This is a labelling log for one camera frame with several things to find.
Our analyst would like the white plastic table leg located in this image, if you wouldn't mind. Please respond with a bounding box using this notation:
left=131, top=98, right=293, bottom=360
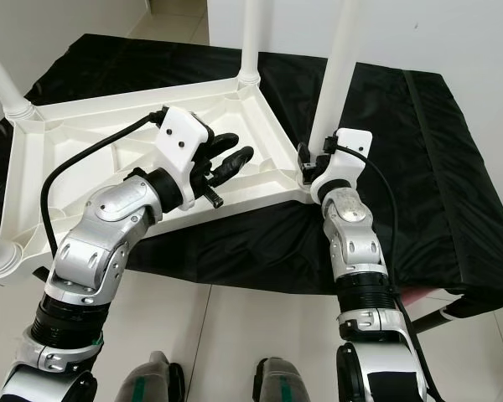
left=0, top=42, right=36, bottom=121
left=0, top=222, right=26, bottom=281
left=310, top=0, right=363, bottom=160
left=239, top=0, right=262, bottom=87

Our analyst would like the black table cloth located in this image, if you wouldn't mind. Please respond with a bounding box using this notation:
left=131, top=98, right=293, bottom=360
left=0, top=33, right=503, bottom=307

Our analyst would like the grey metal table leg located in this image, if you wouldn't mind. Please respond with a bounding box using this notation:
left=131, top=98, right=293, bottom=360
left=411, top=301, right=466, bottom=336

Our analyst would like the grey left robot foot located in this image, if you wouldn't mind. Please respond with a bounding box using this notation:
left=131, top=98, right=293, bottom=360
left=122, top=350, right=185, bottom=402

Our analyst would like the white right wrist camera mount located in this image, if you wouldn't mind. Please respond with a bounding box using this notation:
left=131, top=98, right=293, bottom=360
left=309, top=127, right=374, bottom=202

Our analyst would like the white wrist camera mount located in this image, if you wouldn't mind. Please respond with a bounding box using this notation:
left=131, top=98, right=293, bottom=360
left=158, top=106, right=215, bottom=210
left=309, top=127, right=374, bottom=202

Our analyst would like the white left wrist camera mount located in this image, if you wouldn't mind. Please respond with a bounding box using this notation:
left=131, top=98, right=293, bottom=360
left=158, top=106, right=215, bottom=210

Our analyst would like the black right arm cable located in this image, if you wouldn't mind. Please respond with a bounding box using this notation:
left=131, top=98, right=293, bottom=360
left=335, top=144, right=445, bottom=399

